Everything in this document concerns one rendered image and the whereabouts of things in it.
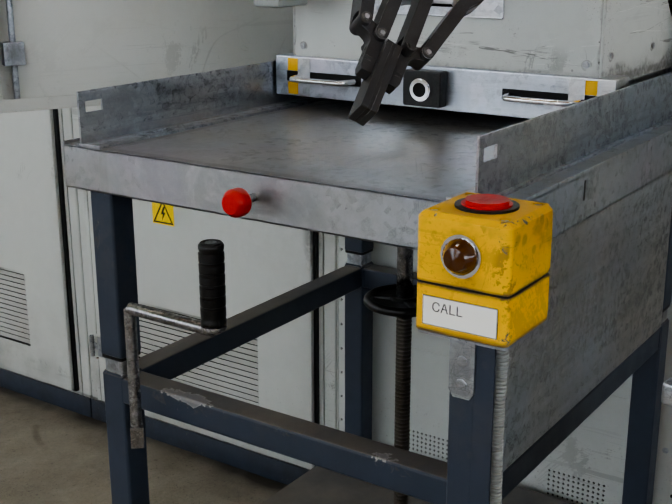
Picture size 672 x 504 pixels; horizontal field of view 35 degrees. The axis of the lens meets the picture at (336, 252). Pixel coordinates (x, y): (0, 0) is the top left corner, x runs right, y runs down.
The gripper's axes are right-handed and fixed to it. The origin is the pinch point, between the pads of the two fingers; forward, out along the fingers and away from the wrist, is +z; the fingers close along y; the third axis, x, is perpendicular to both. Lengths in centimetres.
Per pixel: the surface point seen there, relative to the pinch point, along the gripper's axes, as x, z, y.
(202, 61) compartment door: 84, -44, -9
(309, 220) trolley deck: 28.8, 0.4, 5.6
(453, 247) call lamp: -7.9, 14.7, 8.3
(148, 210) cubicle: 136, -36, -3
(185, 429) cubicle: 158, -2, 26
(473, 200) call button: -7.2, 9.9, 8.9
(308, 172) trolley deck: 29.9, -5.4, 3.7
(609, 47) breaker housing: 26, -40, 33
